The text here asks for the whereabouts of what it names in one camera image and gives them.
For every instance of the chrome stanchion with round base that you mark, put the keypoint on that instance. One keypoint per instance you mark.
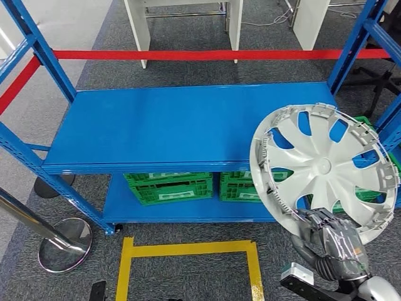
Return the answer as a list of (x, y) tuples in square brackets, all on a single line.
[(65, 249)]

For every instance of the blue metal shelf rack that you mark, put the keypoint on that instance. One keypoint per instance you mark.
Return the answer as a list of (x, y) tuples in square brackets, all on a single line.
[(172, 124)]

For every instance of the black office chair base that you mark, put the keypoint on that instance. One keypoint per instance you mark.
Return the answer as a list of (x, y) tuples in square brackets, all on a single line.
[(381, 81)]

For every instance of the white desk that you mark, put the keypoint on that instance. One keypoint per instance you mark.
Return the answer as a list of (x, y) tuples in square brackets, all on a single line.
[(138, 25), (310, 21)]

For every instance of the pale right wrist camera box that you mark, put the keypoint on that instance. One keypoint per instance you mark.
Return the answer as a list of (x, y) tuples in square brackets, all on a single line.
[(295, 273)]

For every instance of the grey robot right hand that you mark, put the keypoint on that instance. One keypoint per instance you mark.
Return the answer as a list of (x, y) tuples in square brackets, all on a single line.
[(344, 249)]

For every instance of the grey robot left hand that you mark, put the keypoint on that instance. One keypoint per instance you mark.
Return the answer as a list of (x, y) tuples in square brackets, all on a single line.
[(99, 293)]

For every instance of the black stanchion with matte base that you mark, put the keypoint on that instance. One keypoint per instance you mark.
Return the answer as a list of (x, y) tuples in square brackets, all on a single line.
[(47, 189)]

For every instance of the silver plastic wheel hubcap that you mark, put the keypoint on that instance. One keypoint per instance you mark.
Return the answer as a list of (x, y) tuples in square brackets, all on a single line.
[(322, 166)]

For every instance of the red barrier belt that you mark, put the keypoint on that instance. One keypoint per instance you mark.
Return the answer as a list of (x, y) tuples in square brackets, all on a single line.
[(188, 55), (16, 89)]

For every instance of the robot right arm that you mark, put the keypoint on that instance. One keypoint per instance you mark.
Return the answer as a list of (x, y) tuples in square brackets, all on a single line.
[(379, 291)]

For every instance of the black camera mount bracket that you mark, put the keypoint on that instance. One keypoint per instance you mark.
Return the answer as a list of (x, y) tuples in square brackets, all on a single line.
[(313, 293)]

